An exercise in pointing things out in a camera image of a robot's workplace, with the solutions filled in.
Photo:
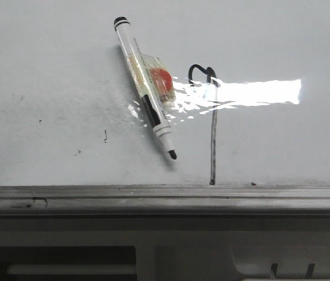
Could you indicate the white black whiteboard marker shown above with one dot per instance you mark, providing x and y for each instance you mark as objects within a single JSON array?
[{"x": 145, "y": 86}]

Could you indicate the grey metal whiteboard tray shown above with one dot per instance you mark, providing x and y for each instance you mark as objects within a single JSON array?
[{"x": 148, "y": 199}]

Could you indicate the red round magnet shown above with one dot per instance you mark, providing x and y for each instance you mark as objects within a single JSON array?
[{"x": 162, "y": 79}]

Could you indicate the white whiteboard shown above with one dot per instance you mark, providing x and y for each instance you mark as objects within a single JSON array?
[{"x": 69, "y": 112}]

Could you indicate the white plastic housing below tray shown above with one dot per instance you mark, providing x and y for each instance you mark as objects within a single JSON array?
[{"x": 165, "y": 248}]

